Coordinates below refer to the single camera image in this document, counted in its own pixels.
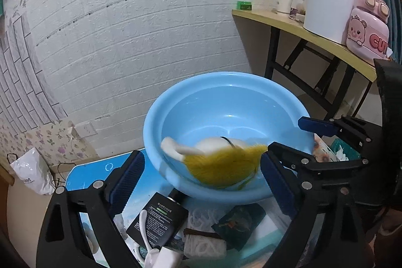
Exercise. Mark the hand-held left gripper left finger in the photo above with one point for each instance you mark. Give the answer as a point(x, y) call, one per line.
point(125, 183)

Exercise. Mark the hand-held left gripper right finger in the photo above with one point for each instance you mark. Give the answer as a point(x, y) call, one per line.
point(278, 189)

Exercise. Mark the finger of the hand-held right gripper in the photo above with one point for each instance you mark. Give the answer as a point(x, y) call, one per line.
point(329, 165)
point(314, 125)

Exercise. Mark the white plastic hook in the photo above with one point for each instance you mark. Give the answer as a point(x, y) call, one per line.
point(143, 224)

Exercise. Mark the black bottle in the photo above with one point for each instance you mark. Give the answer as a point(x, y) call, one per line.
point(160, 221)

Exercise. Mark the teal snack packet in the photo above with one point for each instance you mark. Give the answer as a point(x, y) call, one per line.
point(238, 224)

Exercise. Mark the white and yellow plush toy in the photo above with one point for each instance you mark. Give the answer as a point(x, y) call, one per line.
point(219, 164)

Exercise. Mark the white charger plug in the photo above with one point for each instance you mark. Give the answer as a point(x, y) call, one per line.
point(166, 258)

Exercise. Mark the clear cotton swab box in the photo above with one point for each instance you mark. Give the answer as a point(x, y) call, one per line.
point(204, 246)

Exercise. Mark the light blue plastic basin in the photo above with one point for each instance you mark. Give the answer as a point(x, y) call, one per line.
point(219, 104)

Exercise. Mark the scenery printed desktop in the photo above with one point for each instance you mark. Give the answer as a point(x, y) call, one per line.
point(88, 169)

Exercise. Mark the person's right hand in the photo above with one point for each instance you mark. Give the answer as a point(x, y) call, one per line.
point(391, 226)

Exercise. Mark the pink cartoon container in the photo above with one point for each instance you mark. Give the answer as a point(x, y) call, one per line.
point(367, 32)

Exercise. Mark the white plastic bag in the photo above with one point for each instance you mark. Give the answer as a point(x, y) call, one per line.
point(31, 170)

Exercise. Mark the yellow folding table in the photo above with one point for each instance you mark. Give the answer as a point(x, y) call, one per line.
point(282, 23)

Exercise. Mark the small crumpled wrapper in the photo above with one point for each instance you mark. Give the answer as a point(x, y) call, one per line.
point(295, 15)

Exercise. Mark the small green box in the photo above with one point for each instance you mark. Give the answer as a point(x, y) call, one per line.
point(244, 5)

